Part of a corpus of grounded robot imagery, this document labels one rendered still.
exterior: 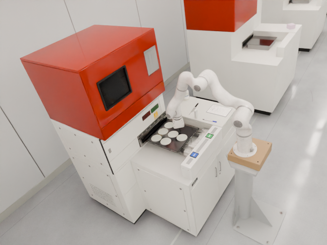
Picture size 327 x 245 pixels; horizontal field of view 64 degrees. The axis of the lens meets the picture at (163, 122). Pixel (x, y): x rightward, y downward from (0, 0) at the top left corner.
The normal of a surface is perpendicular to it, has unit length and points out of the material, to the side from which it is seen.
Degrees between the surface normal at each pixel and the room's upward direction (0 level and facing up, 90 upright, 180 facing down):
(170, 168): 0
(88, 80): 90
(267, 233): 0
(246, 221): 0
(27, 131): 90
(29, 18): 90
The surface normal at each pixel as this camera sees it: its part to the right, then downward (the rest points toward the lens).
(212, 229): -0.16, -0.80
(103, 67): 0.80, 0.25
